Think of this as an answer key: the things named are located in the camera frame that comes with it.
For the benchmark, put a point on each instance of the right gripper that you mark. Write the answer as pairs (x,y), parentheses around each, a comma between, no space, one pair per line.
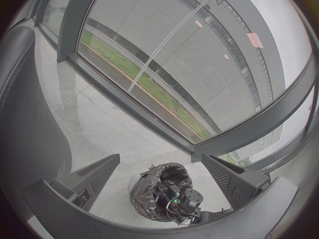
(162,197)

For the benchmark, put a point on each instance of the window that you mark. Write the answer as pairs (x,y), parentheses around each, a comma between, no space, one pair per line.
(199,58)

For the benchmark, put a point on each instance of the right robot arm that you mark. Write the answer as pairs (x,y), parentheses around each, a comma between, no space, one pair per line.
(192,200)

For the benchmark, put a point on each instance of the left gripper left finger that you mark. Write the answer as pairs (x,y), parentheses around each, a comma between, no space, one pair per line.
(84,185)

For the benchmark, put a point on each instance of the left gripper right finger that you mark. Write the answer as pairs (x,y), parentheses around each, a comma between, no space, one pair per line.
(239,183)

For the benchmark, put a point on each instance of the black plastic bag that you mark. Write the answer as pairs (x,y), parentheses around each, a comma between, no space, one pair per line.
(144,203)

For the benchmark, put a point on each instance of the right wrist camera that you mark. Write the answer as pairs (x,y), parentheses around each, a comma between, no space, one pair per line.
(174,190)

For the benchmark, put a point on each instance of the white trash bin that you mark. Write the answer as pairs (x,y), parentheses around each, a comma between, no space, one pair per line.
(134,184)

